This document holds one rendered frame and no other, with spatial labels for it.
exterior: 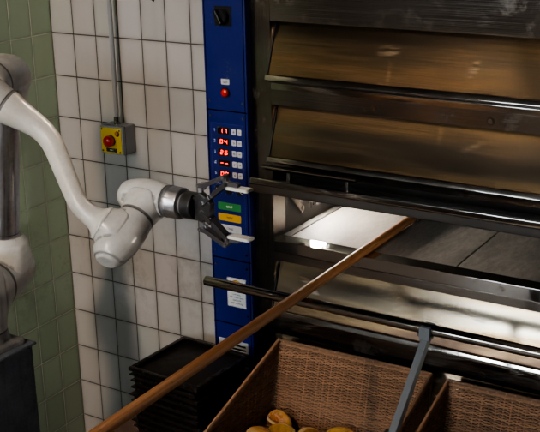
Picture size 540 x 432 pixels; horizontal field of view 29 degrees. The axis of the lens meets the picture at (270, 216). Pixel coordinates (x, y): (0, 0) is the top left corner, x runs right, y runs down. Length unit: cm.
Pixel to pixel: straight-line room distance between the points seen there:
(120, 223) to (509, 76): 112
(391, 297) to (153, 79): 107
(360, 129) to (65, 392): 167
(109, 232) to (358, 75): 88
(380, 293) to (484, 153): 59
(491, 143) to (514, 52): 27
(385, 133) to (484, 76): 37
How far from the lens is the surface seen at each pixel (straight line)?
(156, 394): 247
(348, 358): 342
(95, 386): 421
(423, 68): 307
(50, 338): 406
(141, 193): 292
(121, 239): 284
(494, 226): 293
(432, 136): 312
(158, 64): 356
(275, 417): 349
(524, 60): 297
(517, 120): 300
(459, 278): 319
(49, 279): 399
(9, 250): 328
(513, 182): 303
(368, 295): 336
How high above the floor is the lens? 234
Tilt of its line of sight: 18 degrees down
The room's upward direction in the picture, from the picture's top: 1 degrees counter-clockwise
